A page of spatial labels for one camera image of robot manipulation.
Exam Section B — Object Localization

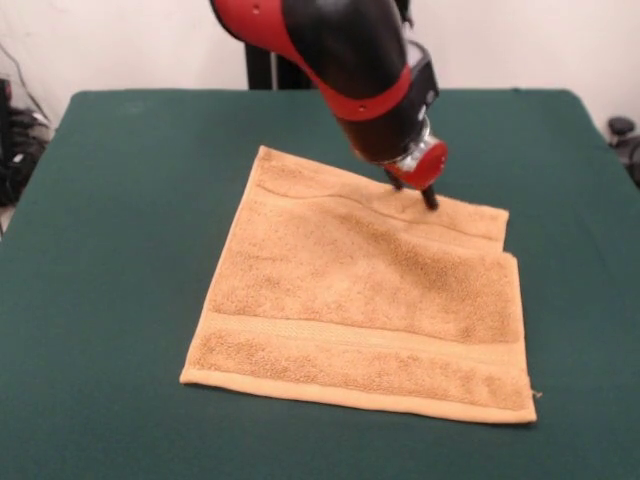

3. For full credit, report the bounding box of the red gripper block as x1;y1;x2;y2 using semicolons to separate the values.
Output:
383;140;449;212

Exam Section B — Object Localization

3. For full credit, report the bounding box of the tan terry towel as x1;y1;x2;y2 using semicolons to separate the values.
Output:
178;144;539;427

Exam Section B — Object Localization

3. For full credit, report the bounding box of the black stand behind table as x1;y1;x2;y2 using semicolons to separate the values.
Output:
243;42;321;91

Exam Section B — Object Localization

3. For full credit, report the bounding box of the dark tripod base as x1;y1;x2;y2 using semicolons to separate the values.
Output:
607;116;640;189
0;107;51;206

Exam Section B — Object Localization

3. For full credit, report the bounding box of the dark green table cloth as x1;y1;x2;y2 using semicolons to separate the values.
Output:
0;88;640;480

